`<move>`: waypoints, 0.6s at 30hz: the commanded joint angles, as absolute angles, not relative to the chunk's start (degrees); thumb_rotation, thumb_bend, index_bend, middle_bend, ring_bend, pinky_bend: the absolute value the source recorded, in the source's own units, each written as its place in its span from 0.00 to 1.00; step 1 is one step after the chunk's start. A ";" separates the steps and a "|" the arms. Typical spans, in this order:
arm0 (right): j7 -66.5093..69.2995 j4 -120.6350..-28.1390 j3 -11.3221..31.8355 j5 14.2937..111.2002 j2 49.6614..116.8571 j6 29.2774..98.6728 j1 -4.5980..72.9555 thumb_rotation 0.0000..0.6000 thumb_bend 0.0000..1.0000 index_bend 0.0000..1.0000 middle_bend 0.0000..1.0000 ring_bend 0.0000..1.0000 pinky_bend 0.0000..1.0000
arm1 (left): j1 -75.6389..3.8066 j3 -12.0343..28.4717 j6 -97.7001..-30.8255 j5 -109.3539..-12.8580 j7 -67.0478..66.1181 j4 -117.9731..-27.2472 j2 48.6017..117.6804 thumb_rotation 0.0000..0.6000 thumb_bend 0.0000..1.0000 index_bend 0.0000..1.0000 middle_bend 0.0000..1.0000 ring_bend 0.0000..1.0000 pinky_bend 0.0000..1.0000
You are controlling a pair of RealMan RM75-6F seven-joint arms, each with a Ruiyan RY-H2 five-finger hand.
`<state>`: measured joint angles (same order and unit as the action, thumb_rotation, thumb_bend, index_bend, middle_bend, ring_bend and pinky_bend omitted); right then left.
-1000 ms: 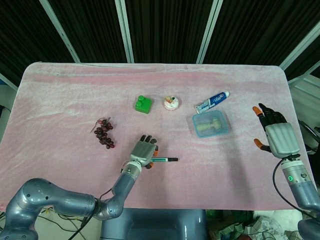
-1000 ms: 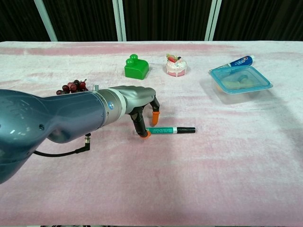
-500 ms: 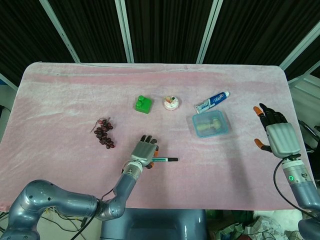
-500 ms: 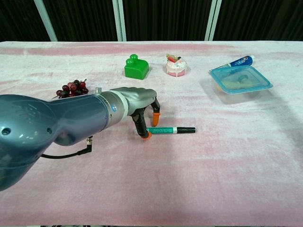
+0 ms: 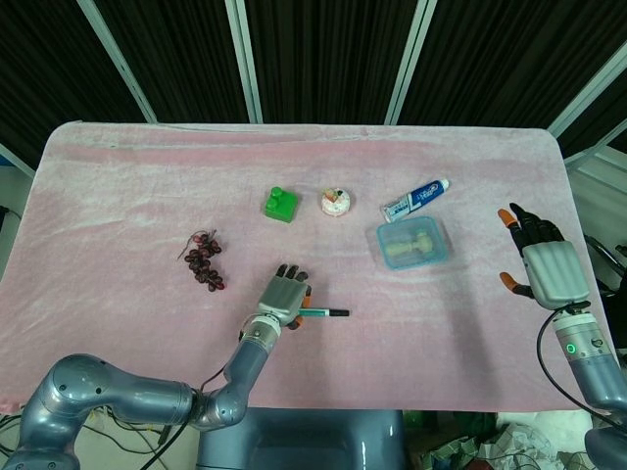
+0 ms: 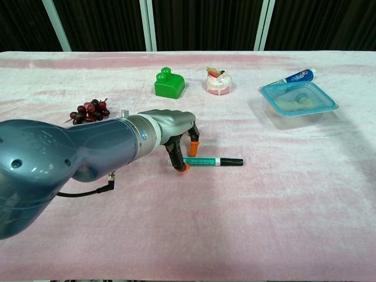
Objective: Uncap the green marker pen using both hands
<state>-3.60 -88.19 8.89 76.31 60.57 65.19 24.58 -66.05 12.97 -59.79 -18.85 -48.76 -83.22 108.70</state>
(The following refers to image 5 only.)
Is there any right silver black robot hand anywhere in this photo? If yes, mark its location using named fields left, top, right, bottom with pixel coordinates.
left=497, top=203, right=592, bottom=310

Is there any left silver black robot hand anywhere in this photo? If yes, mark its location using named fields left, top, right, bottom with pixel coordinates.
left=257, top=263, right=314, bottom=330

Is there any dark red grape bunch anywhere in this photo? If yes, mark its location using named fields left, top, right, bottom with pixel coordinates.
left=178, top=228, right=227, bottom=293

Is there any green toy building block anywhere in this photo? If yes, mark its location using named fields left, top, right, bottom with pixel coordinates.
left=261, top=186, right=300, bottom=225

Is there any pink toy cake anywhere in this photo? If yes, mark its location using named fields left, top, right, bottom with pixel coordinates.
left=320, top=187, right=354, bottom=217

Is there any pink table cloth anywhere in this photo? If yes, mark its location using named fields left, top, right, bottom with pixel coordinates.
left=0, top=120, right=626, bottom=415

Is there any clear box with blue lid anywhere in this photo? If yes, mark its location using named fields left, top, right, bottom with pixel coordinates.
left=375, top=215, right=450, bottom=272

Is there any blue-grey robot torso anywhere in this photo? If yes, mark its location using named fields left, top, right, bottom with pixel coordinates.
left=195, top=405, right=408, bottom=470

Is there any blue white toothpaste tube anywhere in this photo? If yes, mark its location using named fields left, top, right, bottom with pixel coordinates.
left=381, top=178, right=451, bottom=224

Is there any black ribbed partition panel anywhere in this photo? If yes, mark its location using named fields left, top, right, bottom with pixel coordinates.
left=95, top=0, right=252, bottom=123
left=243, top=0, right=423, bottom=124
left=399, top=0, right=627, bottom=129
left=557, top=87, right=627, bottom=158
left=0, top=0, right=151, bottom=170

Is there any crumpled white paper pile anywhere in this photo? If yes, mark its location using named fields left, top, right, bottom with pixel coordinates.
left=409, top=410, right=589, bottom=470

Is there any black metal chair frame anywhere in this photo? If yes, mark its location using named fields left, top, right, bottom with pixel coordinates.
left=585, top=233, right=627, bottom=298

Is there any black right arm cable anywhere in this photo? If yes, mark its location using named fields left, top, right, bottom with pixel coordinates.
left=536, top=305, right=621, bottom=427

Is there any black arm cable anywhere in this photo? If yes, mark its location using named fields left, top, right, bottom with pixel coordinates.
left=536, top=305, right=621, bottom=427
left=198, top=359, right=235, bottom=396

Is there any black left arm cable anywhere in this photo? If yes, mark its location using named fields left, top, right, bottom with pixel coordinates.
left=198, top=359, right=235, bottom=396

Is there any white metal frame rail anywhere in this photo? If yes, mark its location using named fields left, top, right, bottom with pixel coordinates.
left=562, top=129, right=627, bottom=172

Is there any white partition post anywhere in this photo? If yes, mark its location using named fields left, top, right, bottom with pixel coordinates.
left=77, top=0, right=159, bottom=123
left=225, top=0, right=265, bottom=123
left=384, top=0, right=438, bottom=126
left=547, top=46, right=627, bottom=136

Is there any black floor cable tangle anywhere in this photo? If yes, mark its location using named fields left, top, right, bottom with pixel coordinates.
left=72, top=405, right=197, bottom=470

